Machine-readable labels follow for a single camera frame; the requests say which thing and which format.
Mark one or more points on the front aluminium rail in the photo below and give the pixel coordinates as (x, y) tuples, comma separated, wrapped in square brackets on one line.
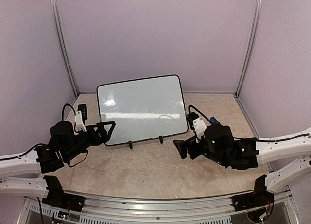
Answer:
[(113, 210)]

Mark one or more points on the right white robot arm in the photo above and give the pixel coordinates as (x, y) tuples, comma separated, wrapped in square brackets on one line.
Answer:
[(218, 144)]

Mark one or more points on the right aluminium corner post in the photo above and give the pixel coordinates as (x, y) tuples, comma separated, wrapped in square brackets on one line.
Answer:
[(250, 47)]

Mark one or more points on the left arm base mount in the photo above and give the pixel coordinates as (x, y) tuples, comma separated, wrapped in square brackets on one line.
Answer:
[(60, 199)]

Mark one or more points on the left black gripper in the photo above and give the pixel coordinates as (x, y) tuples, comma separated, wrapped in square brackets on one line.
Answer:
[(97, 141)]

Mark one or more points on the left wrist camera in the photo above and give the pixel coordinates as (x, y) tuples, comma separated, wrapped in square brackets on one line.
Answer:
[(80, 118)]

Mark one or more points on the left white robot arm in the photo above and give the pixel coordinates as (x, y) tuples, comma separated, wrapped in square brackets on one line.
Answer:
[(28, 173)]

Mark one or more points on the aluminium corner post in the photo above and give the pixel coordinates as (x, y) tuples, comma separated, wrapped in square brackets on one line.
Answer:
[(250, 47), (63, 48)]

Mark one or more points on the black whiteboard eraser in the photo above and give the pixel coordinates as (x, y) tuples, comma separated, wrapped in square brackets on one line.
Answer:
[(213, 120)]

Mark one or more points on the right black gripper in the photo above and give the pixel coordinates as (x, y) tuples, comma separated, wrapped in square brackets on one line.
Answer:
[(182, 147)]

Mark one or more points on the left aluminium corner post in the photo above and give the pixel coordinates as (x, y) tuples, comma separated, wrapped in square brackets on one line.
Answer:
[(63, 48)]

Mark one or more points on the small whiteboard with wire stand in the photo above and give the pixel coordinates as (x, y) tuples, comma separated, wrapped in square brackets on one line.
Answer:
[(143, 109)]

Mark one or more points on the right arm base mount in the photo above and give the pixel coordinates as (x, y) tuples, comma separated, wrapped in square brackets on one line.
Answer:
[(252, 200)]

